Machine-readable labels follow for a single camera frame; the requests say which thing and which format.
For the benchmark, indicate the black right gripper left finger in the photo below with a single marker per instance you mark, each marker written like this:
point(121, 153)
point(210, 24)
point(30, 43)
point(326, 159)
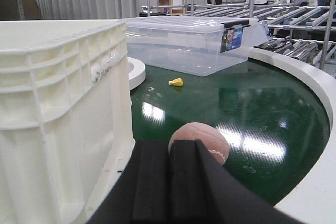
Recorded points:
point(140, 195)

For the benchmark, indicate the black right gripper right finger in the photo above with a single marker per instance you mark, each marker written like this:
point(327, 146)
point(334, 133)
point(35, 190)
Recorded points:
point(229, 201)

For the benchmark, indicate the white plastic tote crate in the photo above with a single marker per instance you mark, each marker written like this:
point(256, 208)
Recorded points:
point(66, 125)

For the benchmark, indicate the wooden shelf box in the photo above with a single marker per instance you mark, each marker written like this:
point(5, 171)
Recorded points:
point(171, 7)

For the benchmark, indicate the yellow toy drumstick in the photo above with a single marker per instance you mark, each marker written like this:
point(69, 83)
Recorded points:
point(178, 82)

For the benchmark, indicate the white turntable outer rim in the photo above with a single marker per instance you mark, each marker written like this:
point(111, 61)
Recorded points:
point(287, 152)

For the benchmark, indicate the clear plastic storage bin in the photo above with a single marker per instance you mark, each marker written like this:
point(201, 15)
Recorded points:
point(194, 45)

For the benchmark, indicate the metal roller conveyor rack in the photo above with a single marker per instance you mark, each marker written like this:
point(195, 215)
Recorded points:
point(306, 33)

